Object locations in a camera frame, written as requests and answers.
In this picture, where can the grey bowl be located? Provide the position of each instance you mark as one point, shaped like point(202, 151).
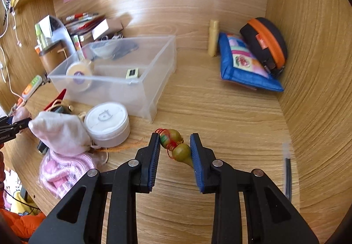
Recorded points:
point(103, 50)

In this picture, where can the small cardboard box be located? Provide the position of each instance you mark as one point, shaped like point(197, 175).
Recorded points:
point(106, 28)

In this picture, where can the white cloth pouch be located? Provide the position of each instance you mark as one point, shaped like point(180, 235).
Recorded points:
point(60, 134)

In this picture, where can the black binder clip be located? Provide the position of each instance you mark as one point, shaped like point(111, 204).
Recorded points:
point(111, 37)

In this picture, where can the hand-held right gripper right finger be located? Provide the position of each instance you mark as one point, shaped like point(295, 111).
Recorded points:
point(195, 167)

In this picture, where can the stack of red booklets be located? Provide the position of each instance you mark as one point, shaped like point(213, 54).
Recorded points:
point(82, 23)

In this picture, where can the wooden desktop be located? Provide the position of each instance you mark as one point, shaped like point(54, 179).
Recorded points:
point(220, 123)

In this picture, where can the white round jar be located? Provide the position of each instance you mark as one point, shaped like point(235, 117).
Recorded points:
point(106, 120)

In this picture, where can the card with coloured dots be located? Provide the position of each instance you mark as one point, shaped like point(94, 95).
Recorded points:
point(77, 43)

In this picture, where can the yellow tube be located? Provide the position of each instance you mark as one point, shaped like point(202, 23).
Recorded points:
point(213, 40)

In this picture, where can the clear plastic bin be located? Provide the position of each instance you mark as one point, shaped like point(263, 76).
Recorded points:
point(143, 95)

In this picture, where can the black pen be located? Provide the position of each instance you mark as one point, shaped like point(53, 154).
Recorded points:
point(288, 175)

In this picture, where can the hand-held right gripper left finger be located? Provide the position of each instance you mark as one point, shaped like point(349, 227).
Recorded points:
point(154, 161)

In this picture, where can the light green sachet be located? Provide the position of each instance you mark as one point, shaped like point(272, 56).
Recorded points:
point(40, 36)

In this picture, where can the black orange zip case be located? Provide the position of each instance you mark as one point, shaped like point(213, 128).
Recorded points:
point(255, 34)

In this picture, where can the blue zip pouch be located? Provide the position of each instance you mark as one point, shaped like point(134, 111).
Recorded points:
point(247, 76)

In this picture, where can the white arched holder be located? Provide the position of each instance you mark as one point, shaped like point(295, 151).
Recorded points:
point(59, 32)

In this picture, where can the brown canister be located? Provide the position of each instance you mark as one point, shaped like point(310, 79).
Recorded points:
point(52, 61)

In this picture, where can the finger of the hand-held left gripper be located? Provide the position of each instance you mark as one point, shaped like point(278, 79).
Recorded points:
point(5, 120)
point(20, 125)

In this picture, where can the yellow printed cloth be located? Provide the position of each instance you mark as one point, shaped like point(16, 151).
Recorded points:
point(23, 204)

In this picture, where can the white tape roll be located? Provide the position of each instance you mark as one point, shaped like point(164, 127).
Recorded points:
point(79, 76)

